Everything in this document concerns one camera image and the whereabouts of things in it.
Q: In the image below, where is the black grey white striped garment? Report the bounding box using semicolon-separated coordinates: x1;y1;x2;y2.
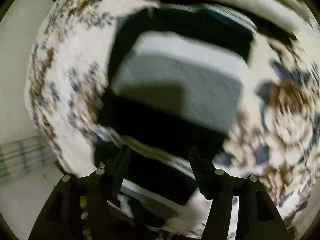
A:
97;4;256;205

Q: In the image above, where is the floral cream bed cover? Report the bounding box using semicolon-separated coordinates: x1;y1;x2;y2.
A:
24;0;319;239

